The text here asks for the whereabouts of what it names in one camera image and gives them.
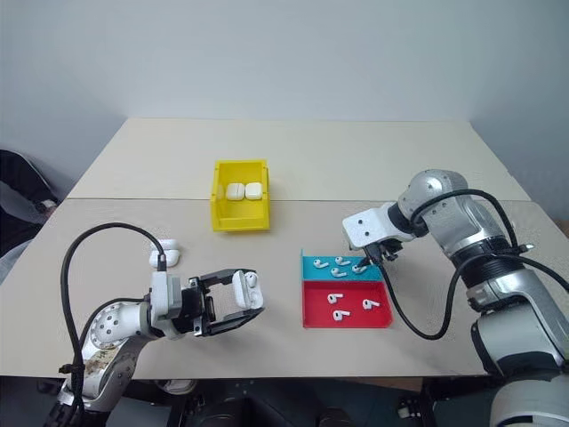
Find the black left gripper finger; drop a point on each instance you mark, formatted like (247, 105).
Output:
(235, 320)
(222, 275)

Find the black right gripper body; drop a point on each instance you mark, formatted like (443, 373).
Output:
(387, 249)

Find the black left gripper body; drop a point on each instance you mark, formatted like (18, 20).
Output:
(193, 311)

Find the white earbud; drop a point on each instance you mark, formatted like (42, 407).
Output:
(370, 303)
(341, 260)
(318, 263)
(356, 268)
(336, 272)
(340, 315)
(333, 297)
(252, 280)

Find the white earbud case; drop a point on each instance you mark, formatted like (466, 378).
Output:
(234, 191)
(171, 259)
(244, 293)
(170, 244)
(253, 191)

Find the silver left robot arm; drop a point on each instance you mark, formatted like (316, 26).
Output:
(106, 324)

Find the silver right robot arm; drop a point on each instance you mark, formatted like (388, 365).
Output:
(471, 222)

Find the closed white earbud case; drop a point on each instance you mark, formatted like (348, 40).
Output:
(170, 244)
(234, 191)
(171, 259)
(253, 191)

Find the yellow plastic bin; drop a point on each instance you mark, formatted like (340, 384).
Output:
(240, 222)

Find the blue and red tray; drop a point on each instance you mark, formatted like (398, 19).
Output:
(347, 291)

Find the pale rounded shape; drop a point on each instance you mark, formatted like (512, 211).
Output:
(175, 385)

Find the small caster wheel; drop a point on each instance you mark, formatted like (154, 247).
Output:
(403, 407)

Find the grey fabric item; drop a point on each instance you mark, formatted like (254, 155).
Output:
(9, 269)

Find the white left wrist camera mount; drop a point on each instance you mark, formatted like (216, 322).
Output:
(164, 302)

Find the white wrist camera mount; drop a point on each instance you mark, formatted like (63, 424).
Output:
(164, 302)
(366, 224)

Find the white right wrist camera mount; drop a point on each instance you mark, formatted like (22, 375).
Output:
(366, 224)

